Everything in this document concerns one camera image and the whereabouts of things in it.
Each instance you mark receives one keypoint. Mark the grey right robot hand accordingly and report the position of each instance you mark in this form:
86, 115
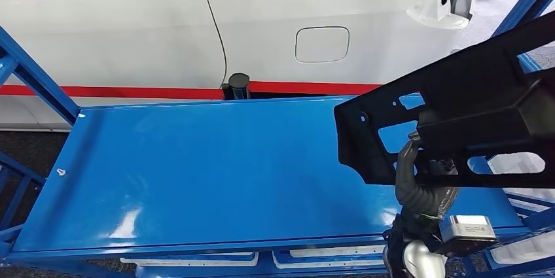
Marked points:
403, 172

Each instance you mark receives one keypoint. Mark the black plastic plate bracket part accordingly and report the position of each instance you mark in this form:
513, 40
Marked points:
468, 85

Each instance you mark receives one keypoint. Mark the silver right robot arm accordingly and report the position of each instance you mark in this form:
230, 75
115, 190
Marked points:
422, 263

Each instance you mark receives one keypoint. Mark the blue metal shelf rack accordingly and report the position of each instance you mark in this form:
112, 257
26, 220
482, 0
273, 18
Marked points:
217, 159
21, 167

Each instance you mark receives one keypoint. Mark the large white plastic bin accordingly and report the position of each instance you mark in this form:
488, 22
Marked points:
511, 163

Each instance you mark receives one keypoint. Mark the white car body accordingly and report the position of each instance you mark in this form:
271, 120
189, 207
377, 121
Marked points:
130, 42

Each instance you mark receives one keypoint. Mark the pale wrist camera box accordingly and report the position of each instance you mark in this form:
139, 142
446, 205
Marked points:
468, 227

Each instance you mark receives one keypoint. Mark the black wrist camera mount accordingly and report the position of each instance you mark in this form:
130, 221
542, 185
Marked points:
459, 248

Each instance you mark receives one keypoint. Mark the black barrier post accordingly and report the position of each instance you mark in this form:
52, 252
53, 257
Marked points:
237, 85

